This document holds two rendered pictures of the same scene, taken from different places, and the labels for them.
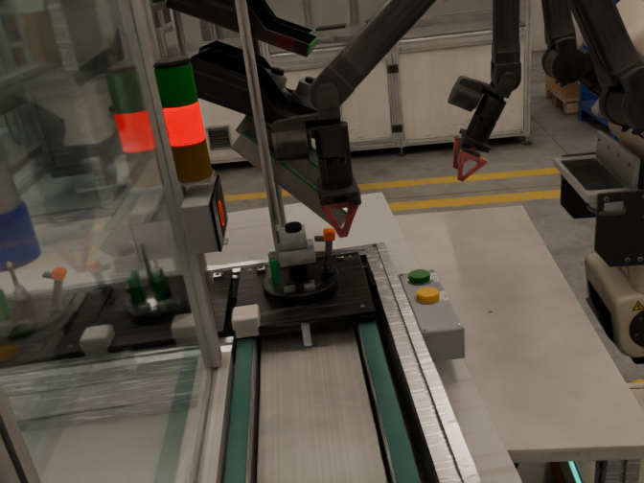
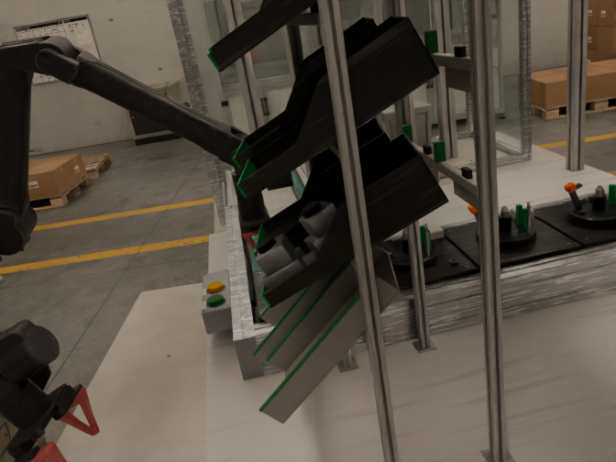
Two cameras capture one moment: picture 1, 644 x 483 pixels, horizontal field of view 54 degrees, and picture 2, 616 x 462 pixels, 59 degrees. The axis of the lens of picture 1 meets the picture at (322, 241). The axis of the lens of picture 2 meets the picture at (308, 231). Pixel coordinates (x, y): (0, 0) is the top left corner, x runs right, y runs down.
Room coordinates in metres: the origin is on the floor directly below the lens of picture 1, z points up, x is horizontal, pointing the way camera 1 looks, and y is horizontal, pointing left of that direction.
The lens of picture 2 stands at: (2.18, -0.02, 1.56)
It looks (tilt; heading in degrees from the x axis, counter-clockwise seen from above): 22 degrees down; 176
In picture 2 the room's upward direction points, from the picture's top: 10 degrees counter-clockwise
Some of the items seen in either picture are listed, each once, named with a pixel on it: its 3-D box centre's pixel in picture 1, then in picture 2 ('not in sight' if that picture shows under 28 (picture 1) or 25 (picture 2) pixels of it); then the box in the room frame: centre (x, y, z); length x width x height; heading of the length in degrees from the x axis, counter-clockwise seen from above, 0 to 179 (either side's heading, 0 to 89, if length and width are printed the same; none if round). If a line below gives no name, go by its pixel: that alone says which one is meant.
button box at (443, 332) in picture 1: (428, 312); (218, 299); (0.94, -0.17, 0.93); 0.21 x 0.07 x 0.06; 1
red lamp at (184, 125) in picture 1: (183, 123); not in sight; (0.83, 0.16, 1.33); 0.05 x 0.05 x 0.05
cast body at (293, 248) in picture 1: (289, 242); not in sight; (1.02, 0.06, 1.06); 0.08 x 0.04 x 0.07; 91
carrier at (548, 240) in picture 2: not in sight; (505, 221); (1.01, 0.55, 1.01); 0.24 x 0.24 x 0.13; 1
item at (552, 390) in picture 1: (395, 303); (241, 370); (1.14, -0.13, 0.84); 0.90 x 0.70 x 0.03; 172
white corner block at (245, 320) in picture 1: (246, 321); not in sight; (0.92, 0.14, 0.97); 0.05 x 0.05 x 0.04; 1
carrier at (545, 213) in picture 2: not in sight; (599, 200); (1.01, 0.79, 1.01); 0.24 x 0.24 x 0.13; 1
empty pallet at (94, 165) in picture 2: not in sight; (59, 173); (-5.30, -2.56, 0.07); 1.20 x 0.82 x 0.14; 89
